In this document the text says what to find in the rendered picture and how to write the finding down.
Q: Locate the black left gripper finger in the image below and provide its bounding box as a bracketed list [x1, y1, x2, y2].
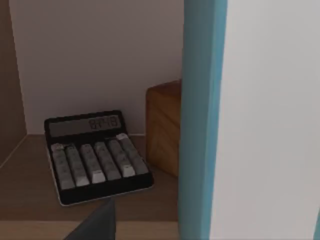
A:
[65, 198, 117, 240]

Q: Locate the black calculator with grey keys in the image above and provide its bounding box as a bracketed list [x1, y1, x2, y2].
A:
[43, 109, 155, 207]

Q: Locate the wooden open shelf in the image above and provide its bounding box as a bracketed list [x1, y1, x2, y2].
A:
[0, 0, 183, 240]

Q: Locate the brown wooden block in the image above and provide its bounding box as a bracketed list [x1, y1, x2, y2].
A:
[145, 79, 183, 179]

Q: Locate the blue book with white pages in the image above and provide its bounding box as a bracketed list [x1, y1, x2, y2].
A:
[177, 0, 320, 240]

